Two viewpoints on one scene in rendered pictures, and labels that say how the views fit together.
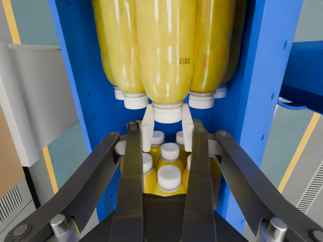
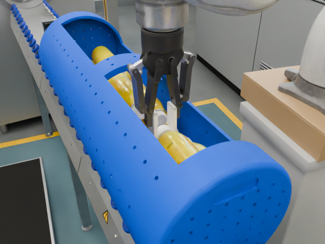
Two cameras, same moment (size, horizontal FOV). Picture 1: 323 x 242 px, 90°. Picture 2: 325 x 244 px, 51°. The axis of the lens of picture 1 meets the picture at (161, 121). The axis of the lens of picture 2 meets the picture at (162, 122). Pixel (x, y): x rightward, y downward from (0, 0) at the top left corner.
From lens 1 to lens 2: 0.55 m
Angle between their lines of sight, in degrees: 34
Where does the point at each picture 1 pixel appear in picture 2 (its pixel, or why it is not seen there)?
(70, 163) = not seen: hidden behind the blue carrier
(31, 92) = (275, 156)
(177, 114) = (158, 130)
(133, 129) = (179, 104)
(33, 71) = not seen: hidden behind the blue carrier
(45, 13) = not seen: outside the picture
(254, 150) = (120, 114)
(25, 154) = (248, 108)
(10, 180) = (245, 87)
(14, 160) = (252, 101)
